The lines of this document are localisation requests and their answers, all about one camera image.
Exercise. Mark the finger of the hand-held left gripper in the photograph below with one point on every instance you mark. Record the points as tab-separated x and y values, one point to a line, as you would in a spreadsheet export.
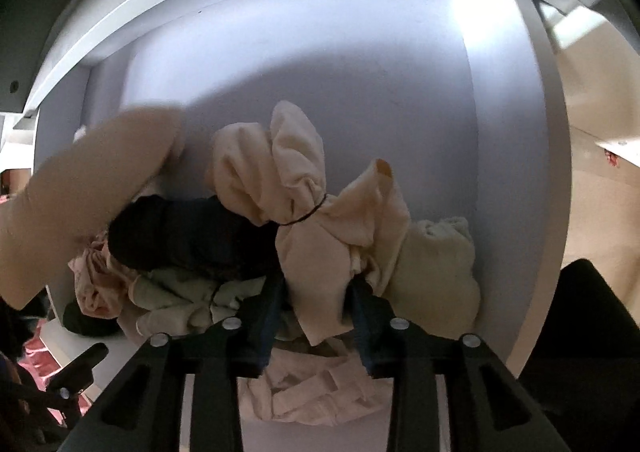
82	369

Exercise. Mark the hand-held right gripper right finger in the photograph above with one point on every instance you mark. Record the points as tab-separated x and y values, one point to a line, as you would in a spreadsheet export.
362	332

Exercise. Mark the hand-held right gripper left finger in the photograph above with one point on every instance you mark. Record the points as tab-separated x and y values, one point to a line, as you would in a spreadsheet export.
265	332

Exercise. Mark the cream cloth bundle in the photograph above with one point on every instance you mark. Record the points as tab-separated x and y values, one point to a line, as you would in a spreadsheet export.
310	252

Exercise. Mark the grey-green cloth bundle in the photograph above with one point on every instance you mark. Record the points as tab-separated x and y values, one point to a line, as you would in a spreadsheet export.
175	302

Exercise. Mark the dark cloth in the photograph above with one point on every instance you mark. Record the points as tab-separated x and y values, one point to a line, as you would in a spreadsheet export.
190	237

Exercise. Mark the beige soft cloth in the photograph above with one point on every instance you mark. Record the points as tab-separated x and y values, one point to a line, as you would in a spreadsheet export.
85	192

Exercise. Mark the white shelf compartment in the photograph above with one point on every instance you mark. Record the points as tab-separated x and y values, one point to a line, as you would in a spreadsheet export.
350	82

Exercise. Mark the pink cloth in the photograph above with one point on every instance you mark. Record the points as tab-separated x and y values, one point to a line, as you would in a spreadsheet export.
92	282

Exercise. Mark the pale green cloth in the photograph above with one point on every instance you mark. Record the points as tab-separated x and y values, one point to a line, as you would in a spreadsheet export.
435	277

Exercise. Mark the black clothing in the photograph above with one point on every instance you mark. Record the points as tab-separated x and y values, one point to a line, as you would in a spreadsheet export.
590	357

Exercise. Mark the white ledge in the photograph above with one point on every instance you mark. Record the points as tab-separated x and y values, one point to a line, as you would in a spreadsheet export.
620	150

